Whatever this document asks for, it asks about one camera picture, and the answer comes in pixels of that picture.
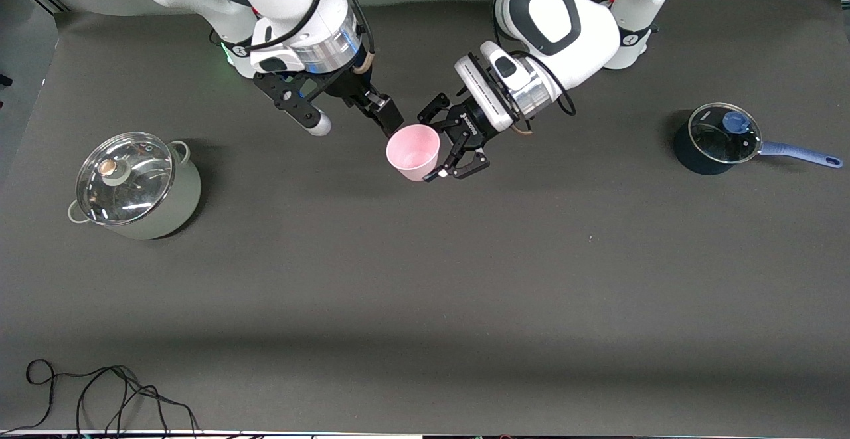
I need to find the pink plastic cup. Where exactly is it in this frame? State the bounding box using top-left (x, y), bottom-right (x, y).
top-left (386, 124), bottom-right (441, 182)

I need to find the dark grey table mat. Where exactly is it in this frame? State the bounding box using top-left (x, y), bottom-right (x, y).
top-left (0, 0), bottom-right (850, 434)

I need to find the pale green stock pot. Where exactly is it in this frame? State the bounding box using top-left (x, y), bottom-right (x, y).
top-left (68, 132), bottom-right (202, 240)

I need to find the dark blue saucepan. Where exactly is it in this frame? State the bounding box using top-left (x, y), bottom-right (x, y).
top-left (674, 102), bottom-right (843, 175)

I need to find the glass pot lid beige knob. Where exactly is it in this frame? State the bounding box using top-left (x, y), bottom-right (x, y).
top-left (76, 132), bottom-right (175, 226)

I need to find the glass lid blue knob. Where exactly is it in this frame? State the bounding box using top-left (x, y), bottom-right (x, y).
top-left (688, 102), bottom-right (762, 164)

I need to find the loose thin black cable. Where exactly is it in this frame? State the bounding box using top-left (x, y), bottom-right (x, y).
top-left (0, 359), bottom-right (200, 434)

